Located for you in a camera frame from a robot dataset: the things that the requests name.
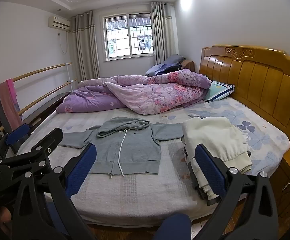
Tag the white wall air conditioner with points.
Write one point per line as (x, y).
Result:
(58, 23)

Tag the patterned bed mattress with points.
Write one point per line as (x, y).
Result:
(135, 192)

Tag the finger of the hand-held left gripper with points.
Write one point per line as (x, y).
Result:
(47, 141)
(17, 133)

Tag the wooden bed headboard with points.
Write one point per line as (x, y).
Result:
(259, 80)

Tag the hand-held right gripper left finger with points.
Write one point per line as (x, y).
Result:
(81, 170)

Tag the striped green blue pillow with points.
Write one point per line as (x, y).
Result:
(220, 90)

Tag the wooden nightstand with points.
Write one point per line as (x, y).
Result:
(289, 187)

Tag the pink towel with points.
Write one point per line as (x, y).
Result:
(11, 92)

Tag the wooden barre rail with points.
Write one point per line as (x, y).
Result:
(50, 93)
(40, 70)

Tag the grey zip hoodie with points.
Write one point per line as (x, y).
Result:
(130, 152)

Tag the white barre post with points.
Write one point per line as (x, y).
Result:
(67, 80)

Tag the blue grey pillow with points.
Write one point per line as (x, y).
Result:
(165, 65)

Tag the grey brown cloth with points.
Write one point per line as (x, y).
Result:
(2, 110)

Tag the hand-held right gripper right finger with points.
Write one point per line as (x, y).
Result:
(210, 172)

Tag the white black-print folded garment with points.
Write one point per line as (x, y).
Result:
(188, 152)

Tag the person's left hand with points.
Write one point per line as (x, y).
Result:
(3, 216)

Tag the wooden cabinet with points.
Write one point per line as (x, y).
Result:
(188, 66)

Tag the purple floral quilt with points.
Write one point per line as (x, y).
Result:
(135, 92)

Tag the person's blue clothing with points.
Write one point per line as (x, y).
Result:
(172, 227)

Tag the grey beige curtain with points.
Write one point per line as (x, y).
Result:
(162, 30)
(85, 50)

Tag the cream knit sweater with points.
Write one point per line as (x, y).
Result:
(215, 132)

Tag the barred window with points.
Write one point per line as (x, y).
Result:
(128, 35)

